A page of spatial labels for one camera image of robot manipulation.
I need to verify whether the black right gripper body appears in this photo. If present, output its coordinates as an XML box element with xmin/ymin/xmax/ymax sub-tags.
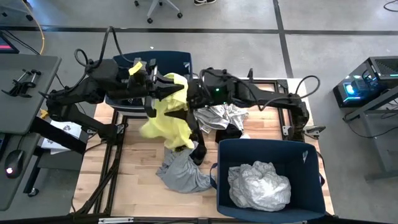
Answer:
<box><xmin>172</xmin><ymin>105</ymin><xmax>203</xmax><ymax>141</ymax></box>

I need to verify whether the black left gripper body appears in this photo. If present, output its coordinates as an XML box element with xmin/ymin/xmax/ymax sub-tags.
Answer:
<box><xmin>132</xmin><ymin>58</ymin><xmax>165</xmax><ymax>118</ymax></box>

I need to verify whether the heather grey sweatshirt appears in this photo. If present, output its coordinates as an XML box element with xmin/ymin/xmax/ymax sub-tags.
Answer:
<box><xmin>155</xmin><ymin>146</ymin><xmax>216</xmax><ymax>194</ymax></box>

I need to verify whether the yellow garment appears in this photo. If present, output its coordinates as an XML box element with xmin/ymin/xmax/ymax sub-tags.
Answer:
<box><xmin>139</xmin><ymin>73</ymin><xmax>196</xmax><ymax>151</ymax></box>

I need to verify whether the yellow tape tag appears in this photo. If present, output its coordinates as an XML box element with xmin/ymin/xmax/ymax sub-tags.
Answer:
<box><xmin>128</xmin><ymin>61</ymin><xmax>144</xmax><ymax>76</ymax></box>

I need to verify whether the striped basket with printed label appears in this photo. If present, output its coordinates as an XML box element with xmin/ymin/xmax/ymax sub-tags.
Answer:
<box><xmin>104</xmin><ymin>50</ymin><xmax>194</xmax><ymax>116</ymax></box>

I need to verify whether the light grey patterned garment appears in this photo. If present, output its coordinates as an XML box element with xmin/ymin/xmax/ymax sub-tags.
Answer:
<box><xmin>194</xmin><ymin>103</ymin><xmax>249</xmax><ymax>134</ymax></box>

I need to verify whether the dark navy garment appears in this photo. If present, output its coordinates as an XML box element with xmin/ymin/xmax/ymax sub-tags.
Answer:
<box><xmin>214</xmin><ymin>123</ymin><xmax>244</xmax><ymax>144</ymax></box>

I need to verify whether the white patterned garment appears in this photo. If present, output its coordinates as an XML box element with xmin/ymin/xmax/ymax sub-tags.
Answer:
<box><xmin>227</xmin><ymin>160</ymin><xmax>292</xmax><ymax>213</ymax></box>

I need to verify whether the office chair base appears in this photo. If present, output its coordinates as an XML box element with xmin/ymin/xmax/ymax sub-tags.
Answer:
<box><xmin>134</xmin><ymin>0</ymin><xmax>183</xmax><ymax>24</ymax></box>

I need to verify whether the navy white striped fabric basket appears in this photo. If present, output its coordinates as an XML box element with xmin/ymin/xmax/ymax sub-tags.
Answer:
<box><xmin>210</xmin><ymin>138</ymin><xmax>326</xmax><ymax>224</ymax></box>

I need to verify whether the white printed paper sheet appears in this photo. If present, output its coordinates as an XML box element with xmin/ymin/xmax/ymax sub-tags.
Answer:
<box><xmin>40</xmin><ymin>119</ymin><xmax>83</xmax><ymax>156</ymax></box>

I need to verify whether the grey table clamp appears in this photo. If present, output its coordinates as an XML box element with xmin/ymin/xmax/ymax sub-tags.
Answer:
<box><xmin>303</xmin><ymin>124</ymin><xmax>326</xmax><ymax>139</ymax></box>

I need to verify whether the black clamp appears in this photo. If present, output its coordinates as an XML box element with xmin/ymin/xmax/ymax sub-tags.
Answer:
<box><xmin>12</xmin><ymin>68</ymin><xmax>42</xmax><ymax>88</ymax></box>
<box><xmin>1</xmin><ymin>80</ymin><xmax>34</xmax><ymax>99</ymax></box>

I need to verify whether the monitor screen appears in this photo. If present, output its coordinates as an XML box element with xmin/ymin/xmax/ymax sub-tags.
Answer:
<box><xmin>0</xmin><ymin>30</ymin><xmax>20</xmax><ymax>55</ymax></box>

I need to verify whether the black computer mouse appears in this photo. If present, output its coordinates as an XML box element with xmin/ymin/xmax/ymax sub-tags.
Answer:
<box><xmin>3</xmin><ymin>149</ymin><xmax>25</xmax><ymax>180</ymax></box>

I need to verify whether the glowing computer tower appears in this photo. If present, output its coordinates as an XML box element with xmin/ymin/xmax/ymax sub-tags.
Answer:
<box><xmin>332</xmin><ymin>55</ymin><xmax>398</xmax><ymax>109</ymax></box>

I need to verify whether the grey side desk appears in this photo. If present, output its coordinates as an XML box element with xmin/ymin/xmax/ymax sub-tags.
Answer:
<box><xmin>343</xmin><ymin>85</ymin><xmax>398</xmax><ymax>183</ymax></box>

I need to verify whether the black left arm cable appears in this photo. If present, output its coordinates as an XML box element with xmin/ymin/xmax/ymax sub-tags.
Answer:
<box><xmin>73</xmin><ymin>26</ymin><xmax>134</xmax><ymax>74</ymax></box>

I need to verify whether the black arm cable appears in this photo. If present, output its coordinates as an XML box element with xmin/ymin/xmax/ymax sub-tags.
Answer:
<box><xmin>73</xmin><ymin>26</ymin><xmax>134</xmax><ymax>74</ymax></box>
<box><xmin>292</xmin><ymin>75</ymin><xmax>322</xmax><ymax>105</ymax></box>

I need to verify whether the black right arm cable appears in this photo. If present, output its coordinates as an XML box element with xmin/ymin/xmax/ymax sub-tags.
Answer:
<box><xmin>292</xmin><ymin>75</ymin><xmax>322</xmax><ymax>105</ymax></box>

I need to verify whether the yellow cable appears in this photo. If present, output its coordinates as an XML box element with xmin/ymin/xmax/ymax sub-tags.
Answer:
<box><xmin>21</xmin><ymin>0</ymin><xmax>46</xmax><ymax>55</ymax></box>

